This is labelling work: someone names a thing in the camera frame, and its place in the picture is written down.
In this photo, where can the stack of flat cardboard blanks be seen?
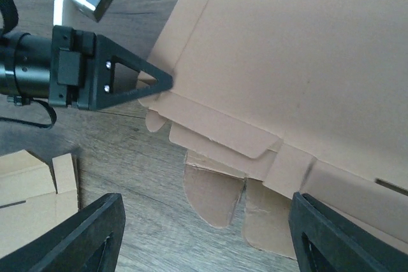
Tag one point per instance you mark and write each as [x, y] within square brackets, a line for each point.
[35, 196]

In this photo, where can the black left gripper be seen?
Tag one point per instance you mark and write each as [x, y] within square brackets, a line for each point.
[76, 68]

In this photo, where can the cardboard box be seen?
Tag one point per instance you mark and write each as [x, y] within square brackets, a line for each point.
[272, 97]

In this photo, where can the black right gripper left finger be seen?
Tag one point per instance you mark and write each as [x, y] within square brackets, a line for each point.
[90, 240]

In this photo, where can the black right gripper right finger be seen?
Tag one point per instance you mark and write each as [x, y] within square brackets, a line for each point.
[324, 240]

